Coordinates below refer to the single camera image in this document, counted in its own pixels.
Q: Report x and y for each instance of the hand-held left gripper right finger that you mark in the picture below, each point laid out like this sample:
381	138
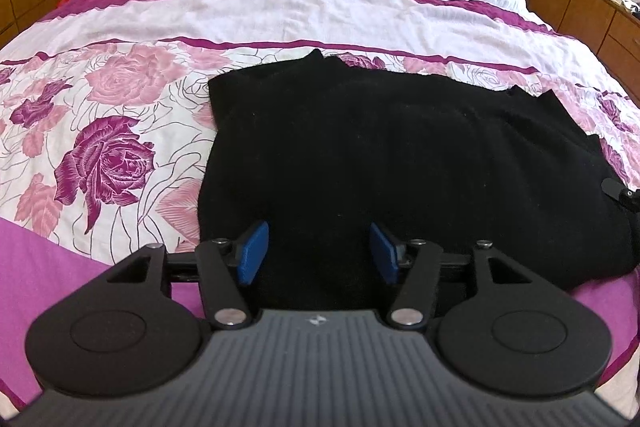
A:
383	255

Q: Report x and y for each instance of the yellow wooden dresser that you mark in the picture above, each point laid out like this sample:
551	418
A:
575	7

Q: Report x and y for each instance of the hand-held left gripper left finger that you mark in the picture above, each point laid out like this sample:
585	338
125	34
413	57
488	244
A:
253	257

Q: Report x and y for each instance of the black sweater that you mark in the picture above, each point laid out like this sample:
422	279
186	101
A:
375	157

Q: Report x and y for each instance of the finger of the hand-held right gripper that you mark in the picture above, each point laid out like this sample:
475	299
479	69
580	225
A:
611	187

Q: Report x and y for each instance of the purple floral bed blanket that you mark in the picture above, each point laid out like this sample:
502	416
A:
200	7

